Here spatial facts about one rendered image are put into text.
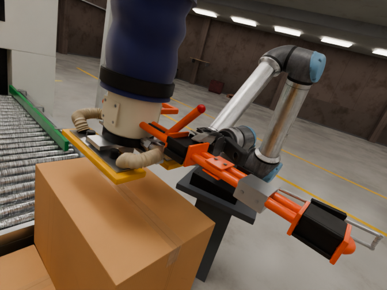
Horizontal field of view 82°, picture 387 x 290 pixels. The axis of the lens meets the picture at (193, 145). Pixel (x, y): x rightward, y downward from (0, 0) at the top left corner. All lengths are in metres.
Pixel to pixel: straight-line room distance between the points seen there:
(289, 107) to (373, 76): 13.78
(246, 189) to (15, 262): 1.00
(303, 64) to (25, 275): 1.40
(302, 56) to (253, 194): 0.76
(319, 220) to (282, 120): 0.78
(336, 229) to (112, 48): 0.64
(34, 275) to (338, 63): 14.40
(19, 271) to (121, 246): 0.58
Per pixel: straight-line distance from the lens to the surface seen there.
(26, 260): 1.23
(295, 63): 1.12
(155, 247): 0.71
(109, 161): 0.68
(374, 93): 14.94
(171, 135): 0.59
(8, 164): 1.85
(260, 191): 0.48
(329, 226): 0.47
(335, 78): 14.52
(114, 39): 0.67
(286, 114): 1.18
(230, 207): 1.35
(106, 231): 0.74
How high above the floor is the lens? 1.46
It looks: 20 degrees down
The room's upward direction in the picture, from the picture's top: 16 degrees clockwise
